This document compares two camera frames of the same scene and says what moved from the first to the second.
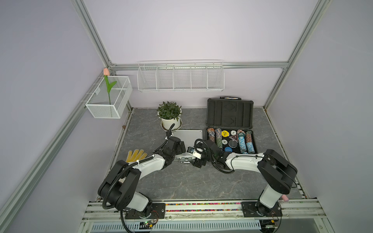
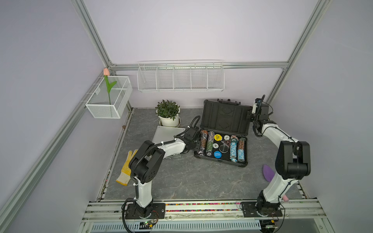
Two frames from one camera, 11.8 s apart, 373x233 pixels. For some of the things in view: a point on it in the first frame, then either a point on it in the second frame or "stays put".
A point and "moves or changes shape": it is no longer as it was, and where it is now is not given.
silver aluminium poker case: x=189 y=137 moves or changes shape
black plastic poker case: x=229 y=125 moves or changes shape
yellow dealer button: x=225 y=133 to x=217 y=137
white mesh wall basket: x=110 y=99 stays put
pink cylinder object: x=285 y=198 stays put
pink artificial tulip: x=106 y=73 stays put
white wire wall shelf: x=181 y=75 stays put
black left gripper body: x=178 y=151 to x=194 y=144
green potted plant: x=169 y=110 stays put
